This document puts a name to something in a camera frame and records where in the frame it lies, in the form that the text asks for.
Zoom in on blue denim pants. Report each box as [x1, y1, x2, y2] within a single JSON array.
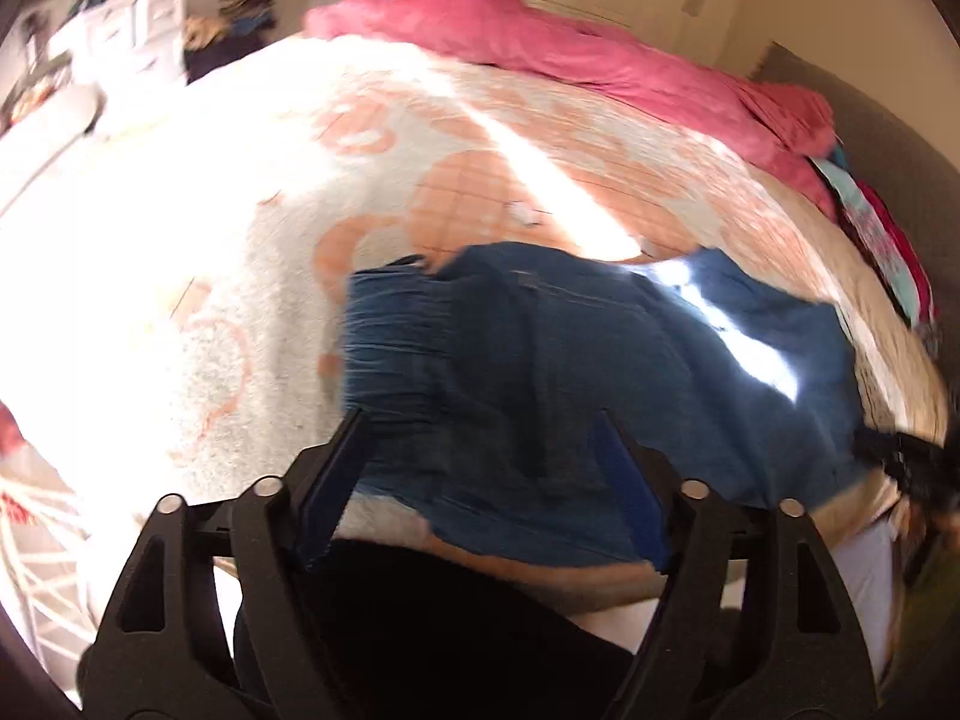
[[341, 240, 865, 568]]

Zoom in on dark cloth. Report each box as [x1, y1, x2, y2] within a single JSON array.
[[232, 538, 638, 720]]

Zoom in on pile of clothes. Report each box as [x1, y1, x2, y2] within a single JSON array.
[[184, 0, 282, 83]]

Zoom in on grey upholstered headboard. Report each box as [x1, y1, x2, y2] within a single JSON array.
[[750, 41, 960, 361]]

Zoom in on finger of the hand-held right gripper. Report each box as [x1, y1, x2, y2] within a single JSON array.
[[853, 427, 912, 479]]

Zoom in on pink duvet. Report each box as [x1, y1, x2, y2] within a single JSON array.
[[304, 0, 837, 220]]

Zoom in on white wire rack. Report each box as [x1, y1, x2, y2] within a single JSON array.
[[0, 457, 87, 665]]

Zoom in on white drawer unit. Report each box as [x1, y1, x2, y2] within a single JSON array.
[[45, 0, 188, 91]]

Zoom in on colourful patterned pillow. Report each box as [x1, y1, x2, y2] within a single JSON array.
[[810, 154, 942, 331]]

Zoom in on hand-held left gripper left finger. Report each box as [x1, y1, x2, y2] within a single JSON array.
[[79, 409, 374, 720]]

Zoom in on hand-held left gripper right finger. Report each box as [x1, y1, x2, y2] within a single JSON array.
[[591, 409, 880, 720]]

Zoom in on peach and white printed blanket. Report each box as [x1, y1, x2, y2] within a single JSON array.
[[0, 30, 950, 563]]

